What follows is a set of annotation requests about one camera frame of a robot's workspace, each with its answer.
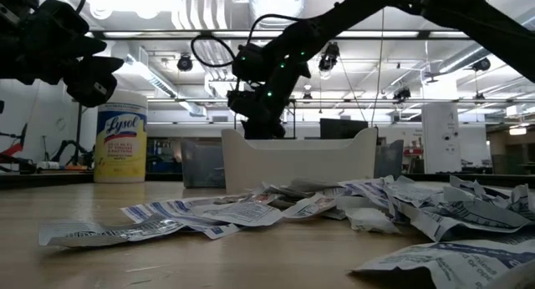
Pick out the white square column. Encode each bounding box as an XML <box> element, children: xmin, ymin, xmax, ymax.
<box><xmin>420</xmin><ymin>103</ymin><xmax>461</xmax><ymax>175</ymax></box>

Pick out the black ceiling spotlight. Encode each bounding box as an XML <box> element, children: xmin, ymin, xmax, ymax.
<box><xmin>176</xmin><ymin>54</ymin><xmax>194</xmax><ymax>72</ymax></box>
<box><xmin>392</xmin><ymin>87</ymin><xmax>413</xmax><ymax>102</ymax></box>
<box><xmin>471</xmin><ymin>58</ymin><xmax>492</xmax><ymax>73</ymax></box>

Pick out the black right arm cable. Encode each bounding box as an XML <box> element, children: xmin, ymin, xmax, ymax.
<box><xmin>191</xmin><ymin>13</ymin><xmax>302</xmax><ymax>68</ymax></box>

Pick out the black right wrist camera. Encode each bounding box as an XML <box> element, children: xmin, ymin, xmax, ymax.
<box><xmin>232</xmin><ymin>42</ymin><xmax>273</xmax><ymax>84</ymax></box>

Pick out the black hanging camera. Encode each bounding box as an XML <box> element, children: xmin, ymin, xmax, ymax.
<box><xmin>317</xmin><ymin>41</ymin><xmax>341</xmax><ymax>73</ymax></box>

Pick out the blue storage shelf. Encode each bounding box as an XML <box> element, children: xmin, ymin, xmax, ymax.
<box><xmin>145</xmin><ymin>137</ymin><xmax>183</xmax><ymax>174</ymax></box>

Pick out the white plastic bin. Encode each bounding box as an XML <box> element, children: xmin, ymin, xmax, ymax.
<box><xmin>220</xmin><ymin>127</ymin><xmax>379</xmax><ymax>195</ymax></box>

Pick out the yellow Lysol wipes canister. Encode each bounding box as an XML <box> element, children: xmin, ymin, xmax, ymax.
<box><xmin>93</xmin><ymin>88</ymin><xmax>149</xmax><ymax>184</ymax></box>

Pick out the red handled tool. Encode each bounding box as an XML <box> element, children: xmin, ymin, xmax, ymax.
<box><xmin>0</xmin><ymin>142</ymin><xmax>37</xmax><ymax>173</ymax></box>

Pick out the red printed white packet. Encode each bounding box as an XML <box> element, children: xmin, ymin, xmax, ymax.
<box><xmin>283</xmin><ymin>193</ymin><xmax>338</xmax><ymax>221</ymax></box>
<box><xmin>246</xmin><ymin>191</ymin><xmax>283</xmax><ymax>205</ymax></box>

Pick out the silver foil packet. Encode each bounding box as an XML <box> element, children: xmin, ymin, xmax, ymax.
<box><xmin>38</xmin><ymin>215</ymin><xmax>186</xmax><ymax>249</ymax></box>

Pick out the blue striped white packet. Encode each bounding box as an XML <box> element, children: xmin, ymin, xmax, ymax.
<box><xmin>338</xmin><ymin>178</ymin><xmax>396</xmax><ymax>210</ymax></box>
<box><xmin>120</xmin><ymin>200</ymin><xmax>242</xmax><ymax>241</ymax></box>

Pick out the small white printed packet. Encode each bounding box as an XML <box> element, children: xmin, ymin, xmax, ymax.
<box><xmin>449</xmin><ymin>175</ymin><xmax>513</xmax><ymax>202</ymax></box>
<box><xmin>384</xmin><ymin>175</ymin><xmax>445</xmax><ymax>209</ymax></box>
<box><xmin>507</xmin><ymin>184</ymin><xmax>535</xmax><ymax>222</ymax></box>
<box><xmin>288</xmin><ymin>179</ymin><xmax>348</xmax><ymax>194</ymax></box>
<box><xmin>349</xmin><ymin>238</ymin><xmax>535</xmax><ymax>289</ymax></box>
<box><xmin>395</xmin><ymin>199</ymin><xmax>532</xmax><ymax>244</ymax></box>
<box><xmin>191</xmin><ymin>200</ymin><xmax>285</xmax><ymax>228</ymax></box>

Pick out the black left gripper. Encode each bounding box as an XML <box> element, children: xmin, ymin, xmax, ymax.
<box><xmin>0</xmin><ymin>0</ymin><xmax>125</xmax><ymax>109</ymax></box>

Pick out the black computer monitor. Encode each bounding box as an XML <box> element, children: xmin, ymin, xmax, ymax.
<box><xmin>319</xmin><ymin>118</ymin><xmax>369</xmax><ymax>140</ymax></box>

